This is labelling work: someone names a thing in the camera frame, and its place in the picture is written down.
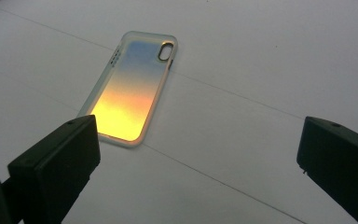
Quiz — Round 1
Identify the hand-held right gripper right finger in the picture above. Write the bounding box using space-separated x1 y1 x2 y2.
296 116 358 224

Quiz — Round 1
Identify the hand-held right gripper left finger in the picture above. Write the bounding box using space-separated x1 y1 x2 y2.
7 114 102 224

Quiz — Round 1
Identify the iridescent clear phone case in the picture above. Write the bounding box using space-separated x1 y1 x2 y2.
76 30 179 147

